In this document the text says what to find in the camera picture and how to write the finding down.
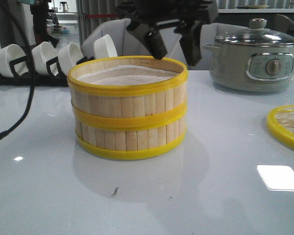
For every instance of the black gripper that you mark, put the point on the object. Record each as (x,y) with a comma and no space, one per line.
(186,16)

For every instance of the yellow bamboo steamer basket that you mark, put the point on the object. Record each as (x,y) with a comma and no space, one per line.
(131,145)
(129,108)

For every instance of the yellow woven bamboo steamer lid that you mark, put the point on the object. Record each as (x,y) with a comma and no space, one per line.
(280,124)

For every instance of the grey upholstered chair right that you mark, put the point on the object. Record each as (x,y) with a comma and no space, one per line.
(207,36)

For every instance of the grey upholstered chair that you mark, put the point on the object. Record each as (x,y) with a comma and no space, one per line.
(207,36)
(124,42)

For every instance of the grey upholstered chair left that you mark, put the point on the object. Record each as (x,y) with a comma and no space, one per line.
(124,42)

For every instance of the white steamer liner paper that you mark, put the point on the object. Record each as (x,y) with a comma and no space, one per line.
(124,75)

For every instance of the white ceramic bowl rightmost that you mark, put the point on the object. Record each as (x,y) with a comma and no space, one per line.
(104,47)

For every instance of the white ceramic bowl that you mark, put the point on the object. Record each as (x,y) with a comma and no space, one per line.
(41,54)
(104,47)
(68,56)
(7,54)

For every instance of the dark counter shelf background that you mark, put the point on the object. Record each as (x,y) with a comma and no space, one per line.
(242,16)

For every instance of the green electric cooking pot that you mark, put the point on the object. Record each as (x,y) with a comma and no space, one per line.
(251,68)

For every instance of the glass pot lid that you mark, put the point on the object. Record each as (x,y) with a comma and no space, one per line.
(257,35)

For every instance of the white ceramic bowl leftmost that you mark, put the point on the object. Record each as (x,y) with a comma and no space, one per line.
(7,54)

